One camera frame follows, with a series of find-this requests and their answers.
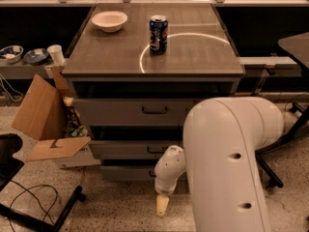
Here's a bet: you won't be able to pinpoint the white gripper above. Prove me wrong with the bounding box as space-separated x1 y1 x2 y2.
154 145 185 218

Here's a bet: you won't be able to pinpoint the grey drawer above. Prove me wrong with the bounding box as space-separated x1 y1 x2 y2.
100 165 155 182
89 140 182 160
73 99 199 126

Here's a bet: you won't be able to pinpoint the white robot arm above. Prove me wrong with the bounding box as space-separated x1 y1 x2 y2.
154 97 284 232

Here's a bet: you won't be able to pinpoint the grey drawer cabinet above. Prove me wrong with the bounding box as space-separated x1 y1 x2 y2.
63 3 244 169

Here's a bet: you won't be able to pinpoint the open cardboard box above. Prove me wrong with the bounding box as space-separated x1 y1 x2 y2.
12 74 100 168

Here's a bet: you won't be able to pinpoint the snack bags in box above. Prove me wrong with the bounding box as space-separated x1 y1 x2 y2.
63 97 88 137

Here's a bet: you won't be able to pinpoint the black stand left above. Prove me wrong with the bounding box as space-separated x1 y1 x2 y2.
0 133 86 232

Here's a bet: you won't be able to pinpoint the blue soda can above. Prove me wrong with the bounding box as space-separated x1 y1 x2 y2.
150 14 168 55

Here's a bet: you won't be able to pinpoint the white paper cup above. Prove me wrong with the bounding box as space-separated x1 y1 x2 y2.
47 44 65 66

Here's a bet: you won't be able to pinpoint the white bowl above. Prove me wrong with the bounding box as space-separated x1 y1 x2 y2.
92 11 127 33

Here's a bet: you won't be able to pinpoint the grey low shelf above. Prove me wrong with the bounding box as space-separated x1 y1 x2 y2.
0 59 64 79

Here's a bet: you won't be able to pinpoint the dark blue bowl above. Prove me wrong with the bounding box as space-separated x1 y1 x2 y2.
23 48 49 65

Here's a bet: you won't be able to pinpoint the black table stand right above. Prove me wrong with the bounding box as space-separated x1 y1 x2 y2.
255 32 309 188

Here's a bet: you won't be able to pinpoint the blue patterned bowl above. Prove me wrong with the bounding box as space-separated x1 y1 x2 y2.
0 45 23 64

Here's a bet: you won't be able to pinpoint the black cable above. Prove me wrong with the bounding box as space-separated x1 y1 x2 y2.
7 179 60 232

